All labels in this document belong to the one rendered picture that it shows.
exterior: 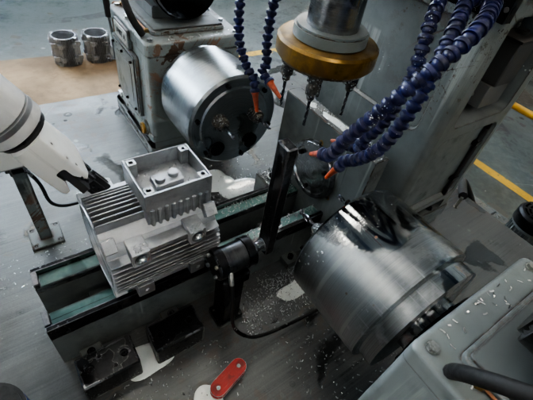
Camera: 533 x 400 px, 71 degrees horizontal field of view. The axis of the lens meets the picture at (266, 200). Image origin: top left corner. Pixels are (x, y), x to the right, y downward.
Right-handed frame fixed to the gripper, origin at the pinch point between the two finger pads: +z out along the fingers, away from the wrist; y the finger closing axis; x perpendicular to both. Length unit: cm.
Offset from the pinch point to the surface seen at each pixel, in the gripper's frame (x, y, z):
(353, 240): 27.9, 32.8, 11.6
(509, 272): 43, 49, 18
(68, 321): -18.3, 12.9, 9.4
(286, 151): 27.7, 20.3, -0.8
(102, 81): -7, -208, 107
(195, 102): 23.7, -16.5, 12.7
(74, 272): -16.0, 2.5, 11.9
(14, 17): -42, -377, 103
